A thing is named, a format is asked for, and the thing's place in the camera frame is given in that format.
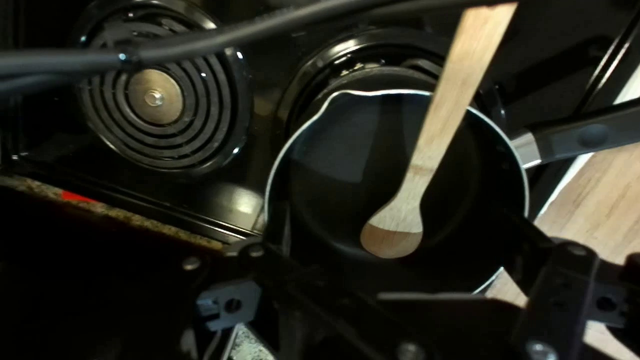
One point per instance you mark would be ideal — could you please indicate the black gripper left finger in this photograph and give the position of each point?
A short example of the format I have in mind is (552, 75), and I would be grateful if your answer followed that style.
(230, 303)

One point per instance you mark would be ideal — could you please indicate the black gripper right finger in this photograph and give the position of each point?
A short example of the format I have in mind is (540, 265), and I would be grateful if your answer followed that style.
(567, 300)

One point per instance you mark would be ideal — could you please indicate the black electric coil burner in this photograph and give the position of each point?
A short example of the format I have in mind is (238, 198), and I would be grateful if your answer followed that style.
(156, 97)
(360, 56)

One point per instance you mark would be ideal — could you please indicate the black electric stove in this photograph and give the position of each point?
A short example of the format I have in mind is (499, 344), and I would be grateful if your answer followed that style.
(267, 66)

